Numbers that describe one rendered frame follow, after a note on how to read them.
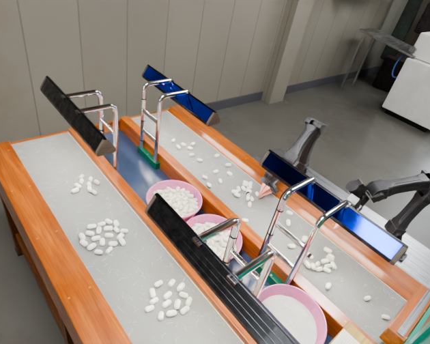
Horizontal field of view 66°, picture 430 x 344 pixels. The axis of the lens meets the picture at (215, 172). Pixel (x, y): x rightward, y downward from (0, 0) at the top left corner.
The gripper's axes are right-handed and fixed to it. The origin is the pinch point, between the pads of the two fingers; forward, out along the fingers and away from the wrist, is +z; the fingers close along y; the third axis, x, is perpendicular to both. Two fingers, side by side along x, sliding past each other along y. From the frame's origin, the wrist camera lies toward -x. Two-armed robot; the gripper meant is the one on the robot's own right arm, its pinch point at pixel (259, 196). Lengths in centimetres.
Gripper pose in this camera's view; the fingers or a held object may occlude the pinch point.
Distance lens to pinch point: 172.2
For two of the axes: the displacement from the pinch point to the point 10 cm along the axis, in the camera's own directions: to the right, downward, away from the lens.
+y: 6.4, 5.5, -5.4
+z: -6.8, 7.3, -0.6
